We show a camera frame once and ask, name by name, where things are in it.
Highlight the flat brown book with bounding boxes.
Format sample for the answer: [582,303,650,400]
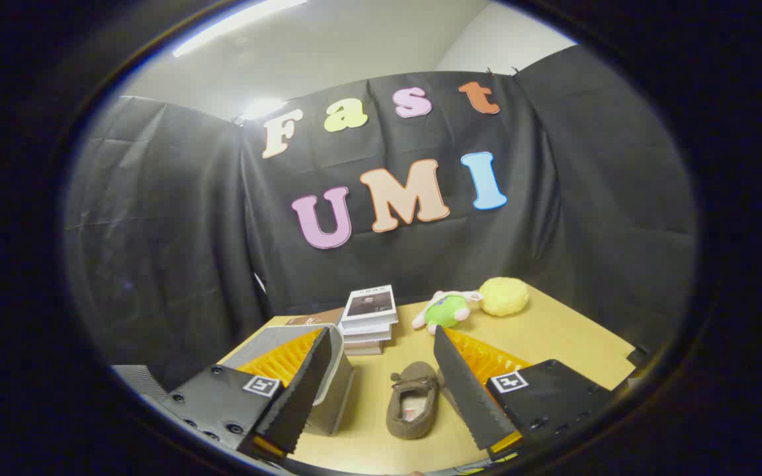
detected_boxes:
[285,307,345,327]

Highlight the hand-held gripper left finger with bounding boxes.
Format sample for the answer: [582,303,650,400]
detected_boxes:
[158,327,333,460]

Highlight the yellow plush toy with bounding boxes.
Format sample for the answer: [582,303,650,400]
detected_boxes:
[478,277,530,317]

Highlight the pink and green plush toy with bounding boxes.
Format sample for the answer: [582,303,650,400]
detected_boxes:
[411,290,484,335]

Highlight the grey fabric storage box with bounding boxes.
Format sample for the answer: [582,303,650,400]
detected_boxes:
[220,324,355,437]

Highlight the grey striped cloth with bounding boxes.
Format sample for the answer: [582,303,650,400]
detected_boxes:
[111,364,165,402]

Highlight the thick white book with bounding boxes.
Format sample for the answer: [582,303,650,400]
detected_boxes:
[340,324,395,344]

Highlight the black object at table edge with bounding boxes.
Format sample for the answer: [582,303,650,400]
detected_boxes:
[626,344,653,371]

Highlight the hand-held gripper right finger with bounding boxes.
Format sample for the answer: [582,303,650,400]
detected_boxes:
[433,326,614,462]

